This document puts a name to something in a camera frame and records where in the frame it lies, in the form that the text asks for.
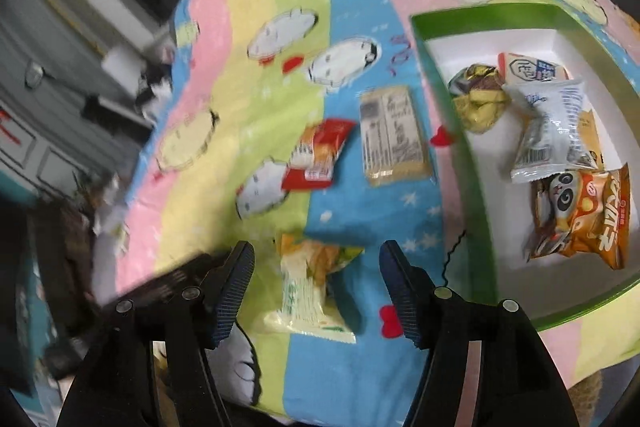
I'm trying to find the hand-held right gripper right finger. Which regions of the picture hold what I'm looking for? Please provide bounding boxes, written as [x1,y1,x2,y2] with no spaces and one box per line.
[378,239,581,427]

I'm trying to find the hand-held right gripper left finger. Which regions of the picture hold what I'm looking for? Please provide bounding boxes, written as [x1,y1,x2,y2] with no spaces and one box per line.
[56,241,257,427]

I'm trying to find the green yellow snack packet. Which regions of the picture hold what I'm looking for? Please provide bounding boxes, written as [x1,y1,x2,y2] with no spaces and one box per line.
[263,233,366,344]

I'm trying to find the green cardboard box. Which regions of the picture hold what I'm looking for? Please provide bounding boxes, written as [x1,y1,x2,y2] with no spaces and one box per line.
[409,3,640,334]

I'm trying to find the gold crinkled snack packet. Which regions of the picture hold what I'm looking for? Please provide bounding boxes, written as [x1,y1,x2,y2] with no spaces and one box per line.
[447,63,509,136]

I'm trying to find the silver white snack packet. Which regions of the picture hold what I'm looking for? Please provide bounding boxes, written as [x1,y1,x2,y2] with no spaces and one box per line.
[502,78,599,185]

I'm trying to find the white blue snack packet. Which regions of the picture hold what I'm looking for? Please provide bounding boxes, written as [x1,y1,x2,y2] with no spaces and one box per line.
[497,52,571,86]

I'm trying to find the beige cracker packet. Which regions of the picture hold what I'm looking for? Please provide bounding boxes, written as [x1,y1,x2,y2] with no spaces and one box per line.
[359,85,432,188]

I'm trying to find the red white snack packet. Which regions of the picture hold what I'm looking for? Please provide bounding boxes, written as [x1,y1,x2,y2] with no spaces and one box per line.
[281,118,357,192]

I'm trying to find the panda print snack packet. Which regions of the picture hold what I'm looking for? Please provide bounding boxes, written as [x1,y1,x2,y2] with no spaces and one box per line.
[530,170,585,259]

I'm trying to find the white paper roll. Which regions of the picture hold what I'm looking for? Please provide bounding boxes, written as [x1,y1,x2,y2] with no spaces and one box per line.
[100,44,147,81]

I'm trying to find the orange snack packet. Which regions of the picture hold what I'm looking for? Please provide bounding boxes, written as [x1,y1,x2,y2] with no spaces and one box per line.
[530,163,632,271]

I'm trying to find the grey cabinet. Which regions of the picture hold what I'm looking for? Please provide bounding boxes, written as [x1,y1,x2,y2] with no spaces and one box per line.
[0,0,168,192]

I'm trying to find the cartoon printed striped blanket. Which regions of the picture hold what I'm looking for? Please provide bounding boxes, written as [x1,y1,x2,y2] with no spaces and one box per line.
[95,0,640,424]

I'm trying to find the black cable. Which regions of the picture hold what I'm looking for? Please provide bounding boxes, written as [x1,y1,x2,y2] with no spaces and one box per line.
[442,229,468,289]

